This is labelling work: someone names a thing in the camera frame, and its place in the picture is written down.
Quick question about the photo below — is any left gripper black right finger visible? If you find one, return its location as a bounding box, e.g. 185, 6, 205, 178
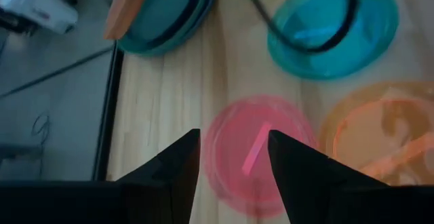
267, 130, 391, 224

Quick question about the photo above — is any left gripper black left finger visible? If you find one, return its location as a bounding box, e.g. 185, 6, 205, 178
115, 128, 201, 224

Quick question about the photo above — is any transparent pink plastic plate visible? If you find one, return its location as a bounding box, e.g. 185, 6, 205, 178
202, 94, 319, 220

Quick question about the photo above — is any transparent orange plastic plate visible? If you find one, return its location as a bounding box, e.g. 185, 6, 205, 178
318, 80, 434, 187

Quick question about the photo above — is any transparent teal plastic plate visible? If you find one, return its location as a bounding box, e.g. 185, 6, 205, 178
267, 0, 400, 81

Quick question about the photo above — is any opaque dark blue plate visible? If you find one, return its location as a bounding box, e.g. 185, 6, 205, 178
134, 0, 204, 50

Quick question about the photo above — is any opaque orange plastic plate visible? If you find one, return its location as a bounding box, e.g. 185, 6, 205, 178
103, 0, 153, 41

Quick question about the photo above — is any opaque teal plastic plate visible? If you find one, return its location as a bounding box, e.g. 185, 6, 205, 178
117, 0, 220, 57

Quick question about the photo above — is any white device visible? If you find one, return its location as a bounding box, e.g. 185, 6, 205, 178
0, 0, 79, 35

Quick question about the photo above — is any black aluminium table frame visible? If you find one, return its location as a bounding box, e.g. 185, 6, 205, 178
90, 39, 125, 181

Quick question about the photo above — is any black left wrist camera cable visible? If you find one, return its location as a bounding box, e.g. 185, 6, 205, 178
239, 0, 359, 54

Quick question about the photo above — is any black floor cable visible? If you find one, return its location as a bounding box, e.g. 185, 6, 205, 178
0, 45, 115, 100

